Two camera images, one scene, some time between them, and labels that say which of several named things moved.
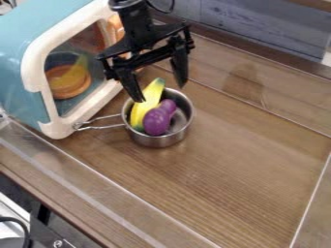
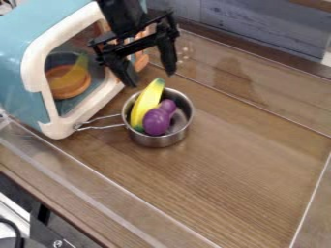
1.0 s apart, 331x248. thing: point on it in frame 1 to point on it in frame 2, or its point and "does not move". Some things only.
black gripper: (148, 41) to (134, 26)
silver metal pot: (175, 134) does not move
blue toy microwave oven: (54, 79) does not move
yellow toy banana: (140, 108) does not move
